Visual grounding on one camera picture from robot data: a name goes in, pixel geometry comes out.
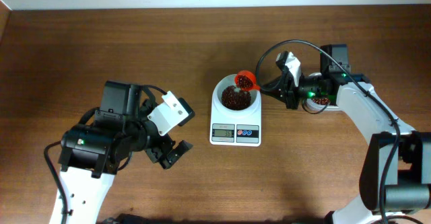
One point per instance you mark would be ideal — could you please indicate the red beans in container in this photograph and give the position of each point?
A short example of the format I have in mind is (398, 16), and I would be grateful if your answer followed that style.
(321, 101)

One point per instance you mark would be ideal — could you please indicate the white round bowl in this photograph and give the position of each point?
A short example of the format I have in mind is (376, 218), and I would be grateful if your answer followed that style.
(222, 85)

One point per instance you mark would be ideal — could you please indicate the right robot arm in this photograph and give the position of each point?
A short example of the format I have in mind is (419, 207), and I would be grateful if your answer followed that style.
(395, 177)

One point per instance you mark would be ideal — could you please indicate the white digital kitchen scale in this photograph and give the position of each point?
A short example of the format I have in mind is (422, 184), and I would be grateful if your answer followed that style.
(231, 129)

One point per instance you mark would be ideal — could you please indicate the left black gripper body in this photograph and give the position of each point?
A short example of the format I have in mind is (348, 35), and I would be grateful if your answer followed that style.
(141, 134)

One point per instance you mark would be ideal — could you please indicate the red beans in bowl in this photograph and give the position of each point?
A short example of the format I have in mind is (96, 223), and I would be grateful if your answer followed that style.
(234, 98)

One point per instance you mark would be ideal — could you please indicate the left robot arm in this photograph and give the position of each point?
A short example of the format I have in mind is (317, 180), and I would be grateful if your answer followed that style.
(85, 176)

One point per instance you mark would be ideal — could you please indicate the clear plastic container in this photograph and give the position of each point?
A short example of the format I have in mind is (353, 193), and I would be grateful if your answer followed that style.
(314, 106)

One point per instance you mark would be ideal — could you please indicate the orange measuring scoop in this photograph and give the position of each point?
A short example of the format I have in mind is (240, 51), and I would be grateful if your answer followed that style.
(246, 81)

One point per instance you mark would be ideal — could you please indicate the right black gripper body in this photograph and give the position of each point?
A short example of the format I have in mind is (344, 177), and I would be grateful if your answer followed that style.
(308, 87)

